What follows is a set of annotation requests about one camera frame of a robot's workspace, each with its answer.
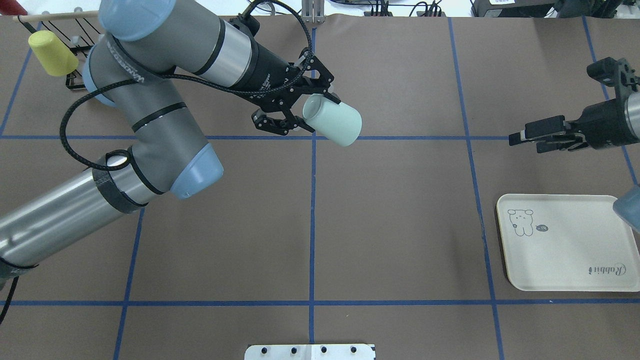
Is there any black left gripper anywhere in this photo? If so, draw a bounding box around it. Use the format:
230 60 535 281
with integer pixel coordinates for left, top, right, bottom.
235 39 341 136

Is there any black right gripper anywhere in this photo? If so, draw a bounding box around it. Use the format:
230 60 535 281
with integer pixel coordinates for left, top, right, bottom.
509 57 639 154

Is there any mint green cup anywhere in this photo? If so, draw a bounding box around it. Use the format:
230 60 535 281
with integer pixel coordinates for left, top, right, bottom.
302 94 362 147

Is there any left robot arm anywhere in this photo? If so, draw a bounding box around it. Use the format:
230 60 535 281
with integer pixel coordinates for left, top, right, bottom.
1 0 342 285

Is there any cream rabbit tray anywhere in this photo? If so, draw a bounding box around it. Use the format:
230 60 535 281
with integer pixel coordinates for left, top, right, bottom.
496 193 639 293

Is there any yellow cup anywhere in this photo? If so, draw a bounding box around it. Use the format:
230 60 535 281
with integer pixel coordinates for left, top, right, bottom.
27 30 79 77

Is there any aluminium frame post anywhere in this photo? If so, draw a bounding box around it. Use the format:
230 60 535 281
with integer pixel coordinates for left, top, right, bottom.
301 0 326 24

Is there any wooden rack handle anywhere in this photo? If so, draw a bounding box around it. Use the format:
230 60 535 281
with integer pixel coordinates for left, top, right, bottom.
12 10 99 23

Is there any black wire cup rack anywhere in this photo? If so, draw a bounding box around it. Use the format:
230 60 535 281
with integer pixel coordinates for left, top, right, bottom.
18 6 103 91

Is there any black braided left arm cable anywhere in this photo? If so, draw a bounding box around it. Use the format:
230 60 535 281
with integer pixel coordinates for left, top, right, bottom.
59 0 314 172

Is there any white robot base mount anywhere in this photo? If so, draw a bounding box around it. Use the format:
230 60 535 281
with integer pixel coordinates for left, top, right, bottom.
244 343 377 360

